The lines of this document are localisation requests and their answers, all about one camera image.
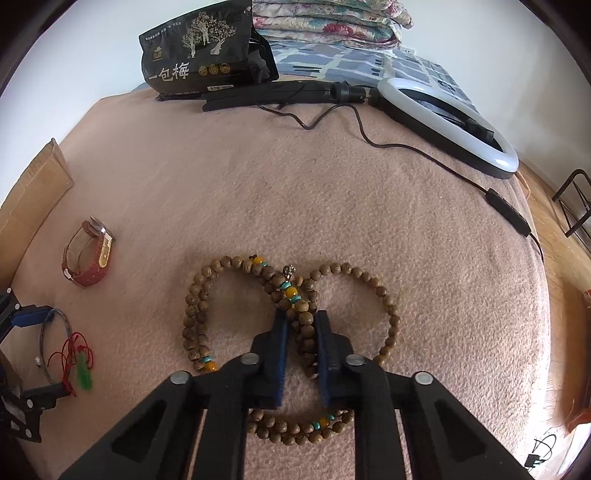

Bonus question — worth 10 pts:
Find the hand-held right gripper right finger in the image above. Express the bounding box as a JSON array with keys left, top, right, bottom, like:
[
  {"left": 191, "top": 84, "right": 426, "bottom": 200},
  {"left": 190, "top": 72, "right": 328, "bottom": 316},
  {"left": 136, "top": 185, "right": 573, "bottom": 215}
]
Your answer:
[{"left": 315, "top": 309, "right": 539, "bottom": 480}]

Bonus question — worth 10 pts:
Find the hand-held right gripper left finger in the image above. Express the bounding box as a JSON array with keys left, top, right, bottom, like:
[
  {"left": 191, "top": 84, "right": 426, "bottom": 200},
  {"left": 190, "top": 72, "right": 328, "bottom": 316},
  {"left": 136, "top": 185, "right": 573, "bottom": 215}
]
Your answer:
[{"left": 58, "top": 308, "right": 290, "bottom": 480}]

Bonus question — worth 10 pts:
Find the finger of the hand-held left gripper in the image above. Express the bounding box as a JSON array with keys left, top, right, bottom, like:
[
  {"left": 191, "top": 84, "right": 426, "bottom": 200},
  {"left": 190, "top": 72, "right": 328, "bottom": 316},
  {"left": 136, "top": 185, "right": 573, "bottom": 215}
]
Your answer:
[
  {"left": 0, "top": 287, "right": 49, "bottom": 342},
  {"left": 0, "top": 383, "right": 72, "bottom": 444}
]

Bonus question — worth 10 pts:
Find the thin silver bangle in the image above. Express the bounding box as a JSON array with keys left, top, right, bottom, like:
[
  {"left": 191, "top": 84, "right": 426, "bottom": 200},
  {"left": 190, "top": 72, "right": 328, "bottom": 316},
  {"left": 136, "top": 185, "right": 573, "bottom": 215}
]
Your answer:
[{"left": 39, "top": 308, "right": 75, "bottom": 386}]

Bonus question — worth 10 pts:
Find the red string green pendant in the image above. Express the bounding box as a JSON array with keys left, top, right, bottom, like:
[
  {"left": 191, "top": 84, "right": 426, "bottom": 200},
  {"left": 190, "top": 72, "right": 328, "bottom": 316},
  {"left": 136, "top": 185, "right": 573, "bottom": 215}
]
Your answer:
[{"left": 48, "top": 332, "right": 95, "bottom": 398}]

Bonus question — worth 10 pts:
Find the wooden bead necklace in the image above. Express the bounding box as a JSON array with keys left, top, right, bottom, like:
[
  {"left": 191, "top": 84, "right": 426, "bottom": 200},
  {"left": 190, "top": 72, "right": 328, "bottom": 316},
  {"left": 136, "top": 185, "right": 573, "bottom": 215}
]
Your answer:
[{"left": 182, "top": 253, "right": 400, "bottom": 446}]

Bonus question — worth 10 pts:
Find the red braided cord bracelet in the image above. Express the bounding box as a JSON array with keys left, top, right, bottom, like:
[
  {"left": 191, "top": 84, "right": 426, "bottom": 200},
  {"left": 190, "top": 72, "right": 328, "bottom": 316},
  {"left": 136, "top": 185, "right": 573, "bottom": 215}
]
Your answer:
[{"left": 62, "top": 215, "right": 115, "bottom": 288}]

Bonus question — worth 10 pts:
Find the cardboard box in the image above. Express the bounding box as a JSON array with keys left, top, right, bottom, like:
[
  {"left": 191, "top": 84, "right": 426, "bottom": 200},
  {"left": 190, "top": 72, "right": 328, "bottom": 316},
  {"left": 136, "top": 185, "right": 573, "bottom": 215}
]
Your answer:
[{"left": 0, "top": 138, "right": 75, "bottom": 287}]

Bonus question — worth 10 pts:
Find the pink fleece blanket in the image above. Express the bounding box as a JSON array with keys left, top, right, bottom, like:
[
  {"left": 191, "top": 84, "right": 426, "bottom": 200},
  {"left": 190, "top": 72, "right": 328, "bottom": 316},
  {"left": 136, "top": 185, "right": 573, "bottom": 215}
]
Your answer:
[{"left": 0, "top": 85, "right": 571, "bottom": 480}]

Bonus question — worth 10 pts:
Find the black folded tripod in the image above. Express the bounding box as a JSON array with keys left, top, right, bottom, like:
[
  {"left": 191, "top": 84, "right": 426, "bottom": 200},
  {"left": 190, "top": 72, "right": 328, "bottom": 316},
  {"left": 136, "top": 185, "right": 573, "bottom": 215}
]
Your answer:
[{"left": 201, "top": 79, "right": 379, "bottom": 113}]

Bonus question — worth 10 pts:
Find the black snack bag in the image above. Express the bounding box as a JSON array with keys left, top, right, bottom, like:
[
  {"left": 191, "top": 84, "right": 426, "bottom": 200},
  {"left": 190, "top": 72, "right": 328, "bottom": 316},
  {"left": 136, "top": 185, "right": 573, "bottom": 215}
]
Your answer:
[{"left": 139, "top": 0, "right": 280, "bottom": 100}]

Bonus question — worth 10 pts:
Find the floral folded quilt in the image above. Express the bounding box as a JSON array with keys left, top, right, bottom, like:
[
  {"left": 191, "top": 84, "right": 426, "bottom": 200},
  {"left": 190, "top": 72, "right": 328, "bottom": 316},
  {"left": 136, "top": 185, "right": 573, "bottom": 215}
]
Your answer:
[{"left": 252, "top": 0, "right": 414, "bottom": 49}]

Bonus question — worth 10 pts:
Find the black wire plug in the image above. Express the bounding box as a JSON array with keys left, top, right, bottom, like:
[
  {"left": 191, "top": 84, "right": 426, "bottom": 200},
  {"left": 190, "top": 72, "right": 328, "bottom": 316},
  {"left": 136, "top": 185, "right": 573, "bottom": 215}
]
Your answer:
[{"left": 524, "top": 431, "right": 559, "bottom": 468}]

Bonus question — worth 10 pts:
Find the black cable with switch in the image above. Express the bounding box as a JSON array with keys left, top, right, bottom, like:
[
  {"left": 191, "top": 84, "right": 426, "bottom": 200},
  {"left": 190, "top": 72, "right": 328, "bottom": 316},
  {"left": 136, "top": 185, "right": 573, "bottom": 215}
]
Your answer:
[{"left": 256, "top": 99, "right": 546, "bottom": 271}]

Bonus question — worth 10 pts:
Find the white ring light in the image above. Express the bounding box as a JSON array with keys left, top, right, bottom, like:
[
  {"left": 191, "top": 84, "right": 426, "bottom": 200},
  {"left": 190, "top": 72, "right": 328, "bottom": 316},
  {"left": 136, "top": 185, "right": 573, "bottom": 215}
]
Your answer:
[{"left": 376, "top": 76, "right": 520, "bottom": 180}]

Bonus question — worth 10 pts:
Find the black metal chair frame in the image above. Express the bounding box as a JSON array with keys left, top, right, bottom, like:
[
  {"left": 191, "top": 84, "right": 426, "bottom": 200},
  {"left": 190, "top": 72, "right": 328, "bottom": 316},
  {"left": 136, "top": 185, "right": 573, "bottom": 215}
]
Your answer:
[{"left": 551, "top": 168, "right": 591, "bottom": 254}]

